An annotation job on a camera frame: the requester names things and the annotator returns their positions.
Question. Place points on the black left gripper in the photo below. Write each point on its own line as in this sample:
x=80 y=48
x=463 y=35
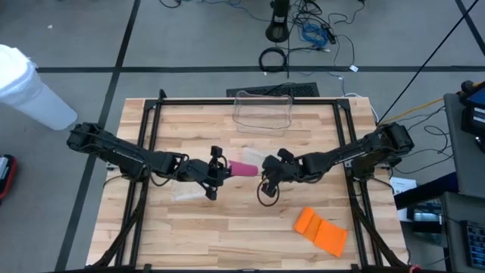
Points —
x=199 y=172

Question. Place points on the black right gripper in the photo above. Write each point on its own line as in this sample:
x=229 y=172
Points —
x=282 y=170

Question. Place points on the pink bandage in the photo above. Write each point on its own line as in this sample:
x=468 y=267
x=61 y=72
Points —
x=244 y=168

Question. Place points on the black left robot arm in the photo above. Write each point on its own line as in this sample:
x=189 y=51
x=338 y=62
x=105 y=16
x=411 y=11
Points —
x=125 y=157

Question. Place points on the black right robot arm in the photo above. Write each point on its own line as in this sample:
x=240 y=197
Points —
x=341 y=157

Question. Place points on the orange bandage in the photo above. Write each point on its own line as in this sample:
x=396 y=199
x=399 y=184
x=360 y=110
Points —
x=326 y=235

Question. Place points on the clear bag with white label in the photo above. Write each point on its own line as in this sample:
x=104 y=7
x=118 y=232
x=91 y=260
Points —
x=185 y=193

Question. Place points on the clear plastic container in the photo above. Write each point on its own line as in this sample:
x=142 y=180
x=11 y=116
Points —
x=261 y=113

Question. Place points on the black keyboard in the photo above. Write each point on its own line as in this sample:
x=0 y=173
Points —
x=303 y=90

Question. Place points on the white paper sheet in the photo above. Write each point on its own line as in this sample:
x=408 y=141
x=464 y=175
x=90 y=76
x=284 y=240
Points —
x=403 y=185

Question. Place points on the small white tag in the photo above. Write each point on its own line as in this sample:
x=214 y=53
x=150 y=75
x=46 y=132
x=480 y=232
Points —
x=354 y=68

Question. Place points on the black floor stand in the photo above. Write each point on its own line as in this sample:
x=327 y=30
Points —
x=277 y=32

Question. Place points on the dark blue panel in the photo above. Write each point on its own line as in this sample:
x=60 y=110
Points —
x=428 y=189

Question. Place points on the black and silver device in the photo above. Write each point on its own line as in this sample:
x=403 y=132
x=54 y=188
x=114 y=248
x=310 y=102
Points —
x=424 y=217

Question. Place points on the grey cabinet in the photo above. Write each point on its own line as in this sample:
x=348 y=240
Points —
x=452 y=227
x=456 y=151

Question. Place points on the black slanted pole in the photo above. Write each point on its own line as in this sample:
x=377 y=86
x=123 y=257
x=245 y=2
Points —
x=428 y=62

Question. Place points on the white trash bin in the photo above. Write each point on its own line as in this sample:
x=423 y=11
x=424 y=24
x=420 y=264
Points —
x=30 y=95

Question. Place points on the black device with blue screen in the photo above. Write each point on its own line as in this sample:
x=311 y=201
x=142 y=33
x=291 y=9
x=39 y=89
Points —
x=473 y=113

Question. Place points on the red and black case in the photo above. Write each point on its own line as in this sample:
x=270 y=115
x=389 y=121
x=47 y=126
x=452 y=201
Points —
x=4 y=170

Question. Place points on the black keypad device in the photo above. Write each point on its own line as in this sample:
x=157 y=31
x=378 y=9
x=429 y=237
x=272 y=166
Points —
x=475 y=242

